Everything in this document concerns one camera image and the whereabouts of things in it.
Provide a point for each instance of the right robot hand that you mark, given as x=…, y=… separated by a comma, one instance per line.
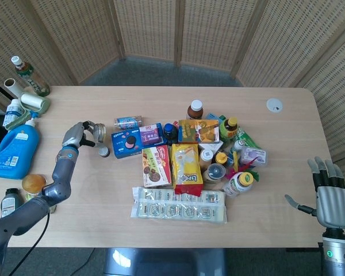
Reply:
x=333, y=204

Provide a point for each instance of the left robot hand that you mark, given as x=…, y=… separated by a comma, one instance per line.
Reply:
x=73, y=135

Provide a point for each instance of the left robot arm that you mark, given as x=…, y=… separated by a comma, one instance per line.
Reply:
x=61, y=169

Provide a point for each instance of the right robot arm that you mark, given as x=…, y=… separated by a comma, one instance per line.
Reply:
x=337, y=253

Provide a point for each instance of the blue Oreo cookie box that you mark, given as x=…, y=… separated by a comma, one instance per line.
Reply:
x=126, y=145

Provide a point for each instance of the orange lid jar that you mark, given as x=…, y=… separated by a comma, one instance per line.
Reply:
x=33, y=182

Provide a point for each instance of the purple and blue box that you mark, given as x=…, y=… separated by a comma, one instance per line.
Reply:
x=151, y=135

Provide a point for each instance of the red green chocolate cookie box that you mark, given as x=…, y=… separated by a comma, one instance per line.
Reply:
x=156, y=166

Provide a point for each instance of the clear lilac plastic box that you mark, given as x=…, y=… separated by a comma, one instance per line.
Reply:
x=256, y=156

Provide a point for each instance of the yellow orange snack box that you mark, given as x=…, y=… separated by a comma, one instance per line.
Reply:
x=198, y=131

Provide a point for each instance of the small dark jar silver lid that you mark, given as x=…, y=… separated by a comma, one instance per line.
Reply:
x=104, y=152

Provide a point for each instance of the green lint roller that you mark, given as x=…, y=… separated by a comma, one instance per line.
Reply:
x=41, y=105

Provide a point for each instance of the blue detergent bottle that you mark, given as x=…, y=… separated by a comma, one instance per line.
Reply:
x=14, y=149

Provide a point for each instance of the small white blue bottle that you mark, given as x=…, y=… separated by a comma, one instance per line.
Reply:
x=11, y=113

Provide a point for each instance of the green label tea bottle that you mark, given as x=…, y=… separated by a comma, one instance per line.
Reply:
x=31, y=79

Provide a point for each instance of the cardboard tube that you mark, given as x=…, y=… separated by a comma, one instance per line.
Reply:
x=13, y=87

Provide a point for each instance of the dark bottle grey cap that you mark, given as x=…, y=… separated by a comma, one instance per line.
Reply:
x=10, y=202

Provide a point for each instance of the colourful feather shuttlecock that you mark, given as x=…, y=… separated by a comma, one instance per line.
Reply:
x=247, y=165

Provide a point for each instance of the cola bottle blue cap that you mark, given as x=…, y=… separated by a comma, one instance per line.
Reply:
x=170, y=133

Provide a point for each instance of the white peach drink bottle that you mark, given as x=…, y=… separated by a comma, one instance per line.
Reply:
x=238, y=184

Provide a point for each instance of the green packet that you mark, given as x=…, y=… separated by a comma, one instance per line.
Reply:
x=248, y=139

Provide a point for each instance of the small white plastic bottle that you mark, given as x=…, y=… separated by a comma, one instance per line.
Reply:
x=238, y=145

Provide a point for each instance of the yellow red Lipton bag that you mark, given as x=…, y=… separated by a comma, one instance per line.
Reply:
x=187, y=169

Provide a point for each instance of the squeeze bottle yellow nozzle cap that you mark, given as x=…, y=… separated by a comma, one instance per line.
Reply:
x=220, y=158

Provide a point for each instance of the cup with clear dome lid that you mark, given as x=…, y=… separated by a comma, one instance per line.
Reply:
x=214, y=173

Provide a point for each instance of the clear pack of sponges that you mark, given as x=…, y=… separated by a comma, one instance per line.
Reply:
x=178, y=208

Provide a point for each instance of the green tea bottle yellow cap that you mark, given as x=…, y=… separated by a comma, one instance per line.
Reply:
x=228, y=130

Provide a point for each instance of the white carton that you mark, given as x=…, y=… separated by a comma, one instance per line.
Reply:
x=215, y=148

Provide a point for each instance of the wicker folding screen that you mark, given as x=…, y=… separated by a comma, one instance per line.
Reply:
x=149, y=28

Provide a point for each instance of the brown sauce bottle white cap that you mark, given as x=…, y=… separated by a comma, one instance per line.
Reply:
x=206, y=158

